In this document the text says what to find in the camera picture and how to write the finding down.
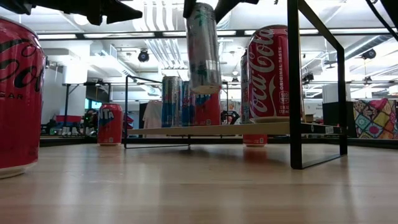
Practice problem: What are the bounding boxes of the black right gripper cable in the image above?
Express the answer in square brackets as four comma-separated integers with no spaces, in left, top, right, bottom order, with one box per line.
[365,0,398,34]

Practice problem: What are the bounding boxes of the black background gripper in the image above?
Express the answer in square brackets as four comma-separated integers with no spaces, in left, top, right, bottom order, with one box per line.
[220,110,241,125]

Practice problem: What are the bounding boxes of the orange Fanta soda can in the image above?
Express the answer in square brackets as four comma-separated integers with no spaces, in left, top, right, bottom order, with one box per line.
[242,134,268,148]
[194,88,222,127]
[97,103,124,147]

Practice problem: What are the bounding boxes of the black overhead beam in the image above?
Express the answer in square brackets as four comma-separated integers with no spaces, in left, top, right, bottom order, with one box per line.
[35,28,398,40]

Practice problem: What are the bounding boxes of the white Celsius slim can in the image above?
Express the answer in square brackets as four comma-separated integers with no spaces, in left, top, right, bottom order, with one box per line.
[185,2,223,95]

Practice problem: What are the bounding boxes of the white shirt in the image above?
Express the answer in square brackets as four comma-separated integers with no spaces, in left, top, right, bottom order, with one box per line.
[142,100,163,129]

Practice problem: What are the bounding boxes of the black aluminium rig frame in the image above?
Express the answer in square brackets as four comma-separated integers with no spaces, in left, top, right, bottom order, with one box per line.
[39,135,398,150]

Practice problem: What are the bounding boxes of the black hanging camera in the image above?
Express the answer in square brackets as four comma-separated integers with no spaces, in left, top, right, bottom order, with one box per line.
[137,49,150,63]

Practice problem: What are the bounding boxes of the black cabinet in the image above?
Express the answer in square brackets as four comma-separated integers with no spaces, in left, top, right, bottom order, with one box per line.
[322,101,358,139]

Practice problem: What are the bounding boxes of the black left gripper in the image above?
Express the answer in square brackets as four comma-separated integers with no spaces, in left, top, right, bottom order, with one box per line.
[82,0,143,26]

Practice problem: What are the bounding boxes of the colourful patterned cloth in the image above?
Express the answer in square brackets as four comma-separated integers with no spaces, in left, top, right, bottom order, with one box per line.
[353,98,398,140]

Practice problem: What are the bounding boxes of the black ceiling fixture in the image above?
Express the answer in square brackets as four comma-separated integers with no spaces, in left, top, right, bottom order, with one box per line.
[360,49,377,60]

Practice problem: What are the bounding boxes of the red Coca-Cola Zero Sugar can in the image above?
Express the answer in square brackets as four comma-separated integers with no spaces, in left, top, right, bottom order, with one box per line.
[0,16,47,180]

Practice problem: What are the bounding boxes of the red Star Wars Coca-Cola can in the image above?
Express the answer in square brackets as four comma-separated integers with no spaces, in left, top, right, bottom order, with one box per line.
[248,24,304,124]

